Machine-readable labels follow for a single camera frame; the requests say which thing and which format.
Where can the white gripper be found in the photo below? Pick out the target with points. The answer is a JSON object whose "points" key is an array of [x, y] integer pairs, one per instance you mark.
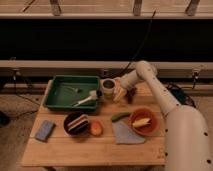
{"points": [[119, 92]]}

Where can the white cup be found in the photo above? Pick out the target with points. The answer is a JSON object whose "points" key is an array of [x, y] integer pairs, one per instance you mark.
{"points": [[108, 86]]}

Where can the light green cup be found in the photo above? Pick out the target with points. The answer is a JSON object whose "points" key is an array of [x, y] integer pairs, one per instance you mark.
{"points": [[108, 96]]}

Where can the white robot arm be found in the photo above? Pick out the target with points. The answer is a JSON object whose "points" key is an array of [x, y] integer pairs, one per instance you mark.
{"points": [[187, 141]]}

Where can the green plastic tray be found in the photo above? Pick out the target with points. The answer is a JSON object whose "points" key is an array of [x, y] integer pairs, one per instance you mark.
{"points": [[60, 98]]}

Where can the white dish brush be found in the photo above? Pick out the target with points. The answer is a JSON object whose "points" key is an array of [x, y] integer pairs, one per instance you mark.
{"points": [[93, 95]]}

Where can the green cucumber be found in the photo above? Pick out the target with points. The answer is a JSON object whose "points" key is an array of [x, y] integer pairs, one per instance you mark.
{"points": [[119, 116]]}

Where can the orange bowl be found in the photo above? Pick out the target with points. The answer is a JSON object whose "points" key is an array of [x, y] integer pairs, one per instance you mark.
{"points": [[143, 113]]}

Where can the yellow corn cob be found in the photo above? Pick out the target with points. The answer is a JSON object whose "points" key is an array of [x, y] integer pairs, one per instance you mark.
{"points": [[141, 122]]}

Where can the metal fork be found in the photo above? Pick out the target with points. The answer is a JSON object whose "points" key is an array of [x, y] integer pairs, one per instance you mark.
{"points": [[73, 89]]}

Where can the wooden table board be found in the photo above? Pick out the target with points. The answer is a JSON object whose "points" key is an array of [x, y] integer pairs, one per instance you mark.
{"points": [[87, 150]]}

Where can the grey blue cloth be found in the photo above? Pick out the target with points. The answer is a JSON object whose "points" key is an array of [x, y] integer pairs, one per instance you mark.
{"points": [[125, 135]]}

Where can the orange round fruit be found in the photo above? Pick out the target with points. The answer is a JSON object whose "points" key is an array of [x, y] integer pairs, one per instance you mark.
{"points": [[96, 128]]}

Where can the layered cake slice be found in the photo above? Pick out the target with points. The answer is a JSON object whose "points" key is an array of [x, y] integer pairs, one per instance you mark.
{"points": [[78, 123]]}

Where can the dark plate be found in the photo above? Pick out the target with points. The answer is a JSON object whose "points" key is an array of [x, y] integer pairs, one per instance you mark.
{"points": [[72, 117]]}

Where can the blue power adapter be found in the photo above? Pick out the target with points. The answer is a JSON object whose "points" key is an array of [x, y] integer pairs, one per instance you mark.
{"points": [[178, 94]]}

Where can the blue sponge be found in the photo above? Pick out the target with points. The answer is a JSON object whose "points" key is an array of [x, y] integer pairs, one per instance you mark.
{"points": [[44, 130]]}

